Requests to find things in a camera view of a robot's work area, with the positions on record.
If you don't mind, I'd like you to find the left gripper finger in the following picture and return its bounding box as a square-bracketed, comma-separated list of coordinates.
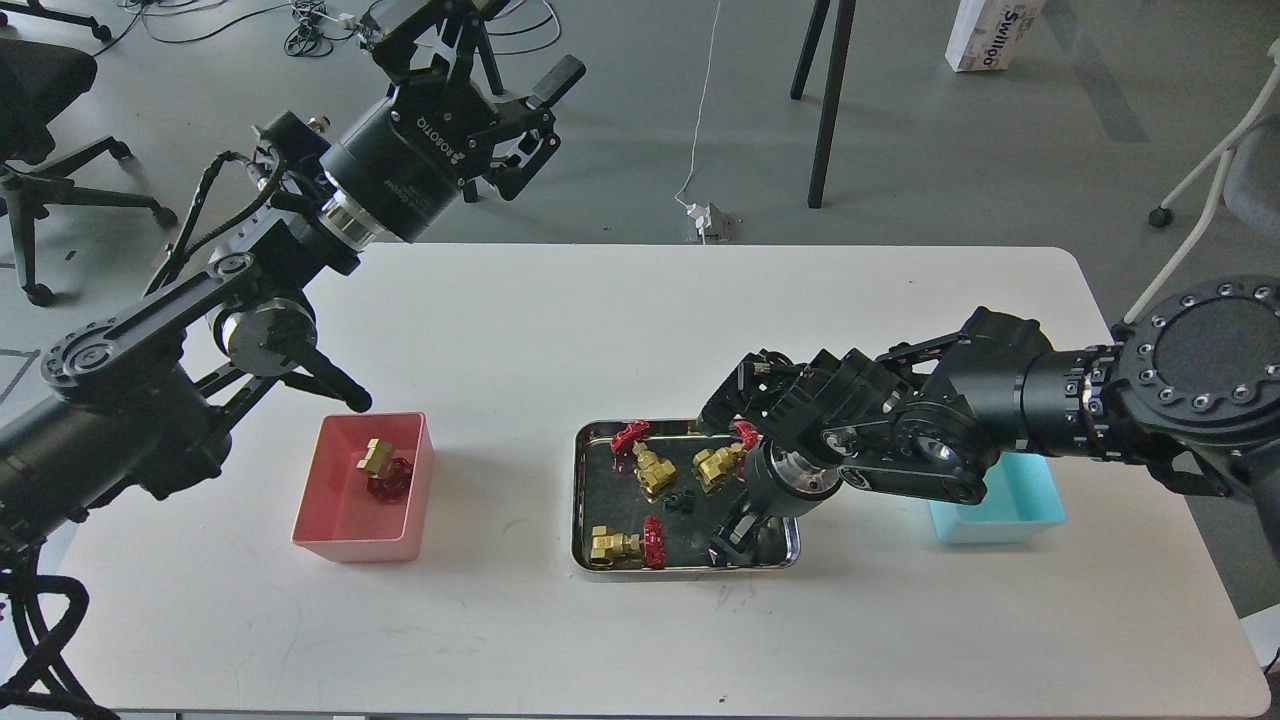
[470, 54, 586, 201]
[362, 1, 509, 99]

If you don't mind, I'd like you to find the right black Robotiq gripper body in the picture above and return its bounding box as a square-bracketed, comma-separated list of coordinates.
[742, 439, 842, 518]

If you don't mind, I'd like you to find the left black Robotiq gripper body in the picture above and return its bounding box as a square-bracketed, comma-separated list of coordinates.
[320, 85, 499, 243]

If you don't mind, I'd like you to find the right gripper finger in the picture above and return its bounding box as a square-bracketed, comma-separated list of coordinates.
[746, 511, 801, 556]
[709, 495, 759, 568]

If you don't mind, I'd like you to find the brass valve red handle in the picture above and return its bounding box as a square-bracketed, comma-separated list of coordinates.
[356, 438, 413, 503]

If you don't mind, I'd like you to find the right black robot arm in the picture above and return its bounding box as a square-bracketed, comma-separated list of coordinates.
[698, 275, 1279, 552]

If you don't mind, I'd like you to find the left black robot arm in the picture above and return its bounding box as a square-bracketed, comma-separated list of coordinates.
[3, 1, 586, 719]

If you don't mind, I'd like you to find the brass valve top right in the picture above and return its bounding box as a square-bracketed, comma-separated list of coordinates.
[692, 419, 762, 496]

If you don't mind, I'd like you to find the brass valve top left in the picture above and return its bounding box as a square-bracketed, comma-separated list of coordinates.
[609, 420, 678, 502]

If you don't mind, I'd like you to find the brass valve bottom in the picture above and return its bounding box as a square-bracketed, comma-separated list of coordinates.
[588, 515, 667, 570]

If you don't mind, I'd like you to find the light blue plastic box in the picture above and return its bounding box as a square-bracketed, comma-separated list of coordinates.
[928, 454, 1068, 544]

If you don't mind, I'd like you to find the pink plastic box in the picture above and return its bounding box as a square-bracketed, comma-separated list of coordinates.
[291, 413, 434, 562]

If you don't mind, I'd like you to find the white cardboard box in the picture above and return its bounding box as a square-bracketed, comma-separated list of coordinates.
[945, 1, 1046, 72]

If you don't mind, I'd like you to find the steel metal tray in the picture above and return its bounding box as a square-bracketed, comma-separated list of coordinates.
[570, 419, 800, 577]

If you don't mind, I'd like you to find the white power adapter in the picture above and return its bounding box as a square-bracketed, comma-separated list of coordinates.
[686, 204, 735, 243]

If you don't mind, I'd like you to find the black table leg right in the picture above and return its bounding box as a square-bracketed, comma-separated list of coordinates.
[788, 0, 858, 209]

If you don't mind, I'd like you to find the black office chair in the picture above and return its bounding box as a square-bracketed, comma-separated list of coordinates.
[1, 38, 177, 307]

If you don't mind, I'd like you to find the black cable bundle floor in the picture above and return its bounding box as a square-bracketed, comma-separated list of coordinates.
[105, 1, 564, 59]

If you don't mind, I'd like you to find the white cable on floor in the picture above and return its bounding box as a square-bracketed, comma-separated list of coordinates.
[675, 0, 724, 211]

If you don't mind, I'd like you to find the white chair frame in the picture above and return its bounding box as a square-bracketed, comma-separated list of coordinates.
[1123, 40, 1279, 324]

